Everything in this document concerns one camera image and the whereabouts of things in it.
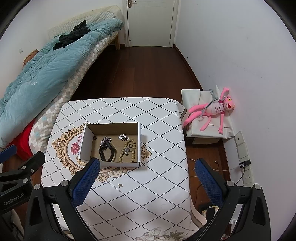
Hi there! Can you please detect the red sheet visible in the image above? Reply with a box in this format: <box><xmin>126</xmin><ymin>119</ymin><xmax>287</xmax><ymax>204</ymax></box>
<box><xmin>8</xmin><ymin>119</ymin><xmax>35</xmax><ymax>161</ymax></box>

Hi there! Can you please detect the checkered mattress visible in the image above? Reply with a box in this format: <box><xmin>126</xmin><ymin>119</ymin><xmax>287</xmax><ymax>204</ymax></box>
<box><xmin>29</xmin><ymin>31</ymin><xmax>118</xmax><ymax>154</ymax></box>

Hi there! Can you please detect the black charger plug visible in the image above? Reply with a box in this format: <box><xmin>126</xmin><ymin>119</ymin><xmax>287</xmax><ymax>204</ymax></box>
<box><xmin>239</xmin><ymin>159</ymin><xmax>251</xmax><ymax>169</ymax></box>

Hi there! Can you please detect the white cardboard box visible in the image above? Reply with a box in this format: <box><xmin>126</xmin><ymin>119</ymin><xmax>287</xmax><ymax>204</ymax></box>
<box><xmin>78</xmin><ymin>123</ymin><xmax>141</xmax><ymax>168</ymax></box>

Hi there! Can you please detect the silver charm in box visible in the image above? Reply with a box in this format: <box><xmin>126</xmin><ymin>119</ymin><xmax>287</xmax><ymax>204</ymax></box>
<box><xmin>122</xmin><ymin>147</ymin><xmax>131</xmax><ymax>156</ymax></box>

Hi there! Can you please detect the teal quilt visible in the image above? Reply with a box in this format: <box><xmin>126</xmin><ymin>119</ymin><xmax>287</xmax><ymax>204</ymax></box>
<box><xmin>1</xmin><ymin>18</ymin><xmax>124</xmax><ymax>148</ymax></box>

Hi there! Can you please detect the pink panther plush toy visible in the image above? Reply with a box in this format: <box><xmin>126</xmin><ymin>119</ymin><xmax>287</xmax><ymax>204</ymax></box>
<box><xmin>182</xmin><ymin>87</ymin><xmax>235</xmax><ymax>135</ymax></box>

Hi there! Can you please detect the white folded cloth stack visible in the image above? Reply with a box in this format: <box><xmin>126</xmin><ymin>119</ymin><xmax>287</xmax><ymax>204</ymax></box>
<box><xmin>181</xmin><ymin>87</ymin><xmax>235</xmax><ymax>139</ymax></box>

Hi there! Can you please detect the brown pillow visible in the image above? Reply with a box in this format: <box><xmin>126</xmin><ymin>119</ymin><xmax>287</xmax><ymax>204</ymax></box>
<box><xmin>23</xmin><ymin>49</ymin><xmax>39</xmax><ymax>67</ymax></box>

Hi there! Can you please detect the black clothing on bed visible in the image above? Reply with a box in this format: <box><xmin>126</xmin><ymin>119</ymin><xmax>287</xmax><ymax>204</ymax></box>
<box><xmin>53</xmin><ymin>20</ymin><xmax>90</xmax><ymax>50</ymax></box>

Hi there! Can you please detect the white door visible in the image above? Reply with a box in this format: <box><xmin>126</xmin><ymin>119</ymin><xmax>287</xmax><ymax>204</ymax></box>
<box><xmin>122</xmin><ymin>1</ymin><xmax>181</xmax><ymax>48</ymax></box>

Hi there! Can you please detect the wall socket panel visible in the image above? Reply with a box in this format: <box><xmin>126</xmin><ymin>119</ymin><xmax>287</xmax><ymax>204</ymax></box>
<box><xmin>234</xmin><ymin>131</ymin><xmax>249</xmax><ymax>160</ymax></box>

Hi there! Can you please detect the black bracelet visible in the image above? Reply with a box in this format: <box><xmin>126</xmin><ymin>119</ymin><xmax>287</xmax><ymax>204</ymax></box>
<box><xmin>98</xmin><ymin>139</ymin><xmax>117</xmax><ymax>163</ymax></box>

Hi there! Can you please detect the wooden bead bracelet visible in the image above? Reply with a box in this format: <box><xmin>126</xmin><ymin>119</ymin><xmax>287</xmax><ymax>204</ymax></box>
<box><xmin>118</xmin><ymin>138</ymin><xmax>138</xmax><ymax>163</ymax></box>

